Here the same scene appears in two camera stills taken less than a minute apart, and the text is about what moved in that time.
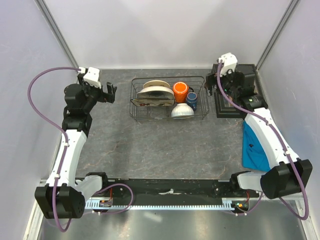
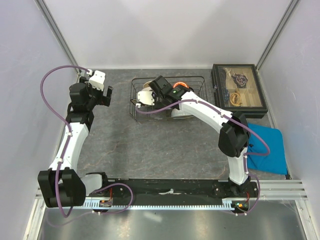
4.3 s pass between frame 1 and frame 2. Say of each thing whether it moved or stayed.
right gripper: moved
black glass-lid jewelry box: stayed
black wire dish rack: stayed
